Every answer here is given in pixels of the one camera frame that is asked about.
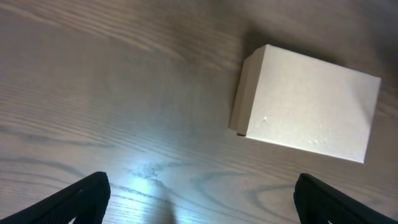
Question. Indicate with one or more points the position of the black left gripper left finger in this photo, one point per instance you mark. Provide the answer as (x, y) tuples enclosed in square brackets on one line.
[(83, 202)]

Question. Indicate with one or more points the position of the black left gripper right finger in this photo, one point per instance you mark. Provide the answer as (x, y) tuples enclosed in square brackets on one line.
[(318, 202)]

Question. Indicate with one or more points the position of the cardboard box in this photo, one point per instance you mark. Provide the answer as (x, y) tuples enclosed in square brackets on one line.
[(293, 100)]

